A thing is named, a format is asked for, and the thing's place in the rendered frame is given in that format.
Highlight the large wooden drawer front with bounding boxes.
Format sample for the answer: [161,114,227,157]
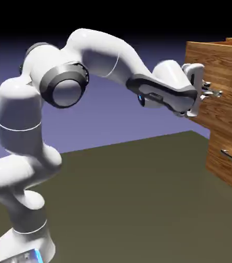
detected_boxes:
[185,41,232,149]

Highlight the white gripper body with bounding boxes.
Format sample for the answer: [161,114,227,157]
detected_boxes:
[181,63,205,118]

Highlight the small wooden drawer front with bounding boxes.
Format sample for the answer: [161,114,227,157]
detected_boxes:
[205,129,232,198]

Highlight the short silver drawer handle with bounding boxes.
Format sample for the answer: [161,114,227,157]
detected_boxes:
[204,88,224,99]

